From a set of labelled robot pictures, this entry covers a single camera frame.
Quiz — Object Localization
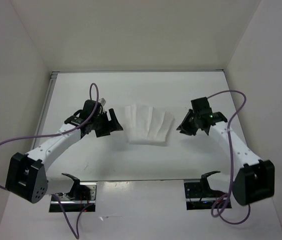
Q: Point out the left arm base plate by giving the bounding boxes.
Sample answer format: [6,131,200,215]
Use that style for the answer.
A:
[55,182,97,213]

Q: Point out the white skirt cloth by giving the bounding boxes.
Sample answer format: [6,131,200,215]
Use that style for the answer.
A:
[124,104,174,146]

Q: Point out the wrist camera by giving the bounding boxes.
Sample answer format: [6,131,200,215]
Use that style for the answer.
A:
[191,97,212,115]
[79,98,106,120]

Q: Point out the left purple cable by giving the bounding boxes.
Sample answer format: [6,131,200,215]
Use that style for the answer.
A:
[0,82,100,240]

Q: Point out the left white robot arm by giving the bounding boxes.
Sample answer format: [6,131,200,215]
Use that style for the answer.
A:
[5,108,123,204]

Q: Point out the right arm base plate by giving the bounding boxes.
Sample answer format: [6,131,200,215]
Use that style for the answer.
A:
[184,179,225,211]

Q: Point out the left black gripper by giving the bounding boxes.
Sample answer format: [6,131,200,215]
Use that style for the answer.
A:
[91,108,123,138]

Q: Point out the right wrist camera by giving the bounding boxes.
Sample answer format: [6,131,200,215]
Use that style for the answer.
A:
[191,97,212,115]

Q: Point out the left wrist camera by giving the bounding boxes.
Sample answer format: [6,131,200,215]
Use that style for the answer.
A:
[79,98,106,120]

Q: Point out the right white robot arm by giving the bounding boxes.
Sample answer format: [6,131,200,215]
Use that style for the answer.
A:
[177,109,275,206]

